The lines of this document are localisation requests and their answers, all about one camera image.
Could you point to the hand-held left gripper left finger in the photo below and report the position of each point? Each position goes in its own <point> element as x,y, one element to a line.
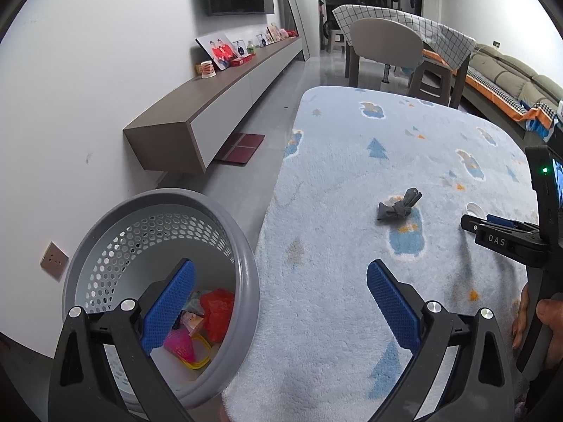
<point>169,303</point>

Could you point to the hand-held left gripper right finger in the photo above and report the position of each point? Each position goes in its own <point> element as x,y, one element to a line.
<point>393,303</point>

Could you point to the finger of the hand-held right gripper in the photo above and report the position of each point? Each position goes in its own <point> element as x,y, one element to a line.
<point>499,220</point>
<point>470,223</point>

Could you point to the white round cap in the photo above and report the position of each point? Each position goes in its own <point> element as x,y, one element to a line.
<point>474,209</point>

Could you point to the white printed packet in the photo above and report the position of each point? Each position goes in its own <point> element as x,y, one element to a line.
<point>193,321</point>

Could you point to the red plastic bag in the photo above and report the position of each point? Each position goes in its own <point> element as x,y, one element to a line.
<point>217,312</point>

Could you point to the grey perforated plastic basket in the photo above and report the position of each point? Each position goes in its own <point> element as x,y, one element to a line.
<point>132,228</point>

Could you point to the person's right hand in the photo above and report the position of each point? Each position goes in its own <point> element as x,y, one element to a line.
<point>521,316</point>

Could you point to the grey knotted cloth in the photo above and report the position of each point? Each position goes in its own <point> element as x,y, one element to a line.
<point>396,211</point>

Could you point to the light blue patterned rug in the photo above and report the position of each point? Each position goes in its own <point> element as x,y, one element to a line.
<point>352,228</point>

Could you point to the orange houndstooth sofa cover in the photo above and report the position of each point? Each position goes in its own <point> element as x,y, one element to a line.
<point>497,88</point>

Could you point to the grey plastic stool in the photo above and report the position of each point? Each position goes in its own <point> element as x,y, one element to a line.
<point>433,77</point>

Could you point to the green grey sofa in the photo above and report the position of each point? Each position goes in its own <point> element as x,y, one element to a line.
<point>506,59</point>

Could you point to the dark red bathroom scale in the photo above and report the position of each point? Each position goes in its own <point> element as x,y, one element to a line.
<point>239,148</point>

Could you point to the grey dining chair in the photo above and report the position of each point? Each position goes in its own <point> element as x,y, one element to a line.
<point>382,41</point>

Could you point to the checked tablecloth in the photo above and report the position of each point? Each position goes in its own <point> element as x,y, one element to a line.
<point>418,20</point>

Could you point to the white plastic stool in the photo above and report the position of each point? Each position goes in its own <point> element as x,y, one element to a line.
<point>336,40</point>

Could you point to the printed paper cup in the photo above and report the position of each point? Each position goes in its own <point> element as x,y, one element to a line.
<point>206,69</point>

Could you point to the flat red box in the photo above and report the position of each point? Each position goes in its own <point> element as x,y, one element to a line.
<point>242,59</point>

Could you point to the pink plush toy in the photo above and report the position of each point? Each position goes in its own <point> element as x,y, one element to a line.
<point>288,33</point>

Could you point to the leaning tall mirror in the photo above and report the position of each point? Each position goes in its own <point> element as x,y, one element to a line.
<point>294,17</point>

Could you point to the bronze wall socket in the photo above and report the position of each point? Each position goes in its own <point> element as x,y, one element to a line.
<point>55,260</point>

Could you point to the floating grey wall cabinet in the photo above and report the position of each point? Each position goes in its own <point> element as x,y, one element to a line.
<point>198,105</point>

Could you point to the large photo frame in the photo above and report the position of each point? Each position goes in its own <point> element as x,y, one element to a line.
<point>220,50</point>

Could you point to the small photo frame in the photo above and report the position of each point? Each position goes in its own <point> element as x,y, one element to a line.
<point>239,48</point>

